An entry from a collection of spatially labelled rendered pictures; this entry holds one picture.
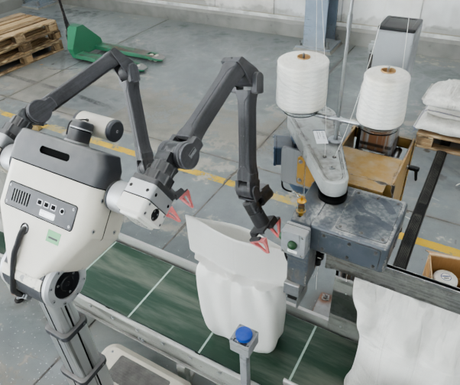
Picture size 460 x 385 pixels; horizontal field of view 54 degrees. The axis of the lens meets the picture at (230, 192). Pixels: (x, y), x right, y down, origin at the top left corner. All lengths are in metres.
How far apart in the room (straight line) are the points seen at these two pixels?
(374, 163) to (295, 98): 0.38
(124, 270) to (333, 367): 1.21
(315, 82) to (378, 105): 0.20
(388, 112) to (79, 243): 0.95
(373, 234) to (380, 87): 0.41
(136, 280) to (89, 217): 1.26
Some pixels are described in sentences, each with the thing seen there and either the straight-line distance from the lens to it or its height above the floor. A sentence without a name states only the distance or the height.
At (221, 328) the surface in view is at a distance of 2.15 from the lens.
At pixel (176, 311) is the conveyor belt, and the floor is 0.38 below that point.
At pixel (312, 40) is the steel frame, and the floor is 0.13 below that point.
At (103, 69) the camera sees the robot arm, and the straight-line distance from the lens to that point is 1.78.
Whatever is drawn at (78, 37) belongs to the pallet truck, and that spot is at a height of 0.26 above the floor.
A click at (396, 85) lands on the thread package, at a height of 1.67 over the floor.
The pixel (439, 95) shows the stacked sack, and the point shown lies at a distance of 4.25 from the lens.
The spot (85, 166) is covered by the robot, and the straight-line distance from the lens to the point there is 1.30.
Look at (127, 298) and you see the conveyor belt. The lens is 2.45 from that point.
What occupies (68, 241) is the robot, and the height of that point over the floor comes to 1.37.
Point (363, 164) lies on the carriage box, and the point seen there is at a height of 1.33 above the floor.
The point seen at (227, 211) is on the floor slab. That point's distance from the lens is 3.44.
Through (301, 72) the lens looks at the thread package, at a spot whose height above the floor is 1.67.
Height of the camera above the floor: 2.21
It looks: 38 degrees down
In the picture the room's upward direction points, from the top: 3 degrees counter-clockwise
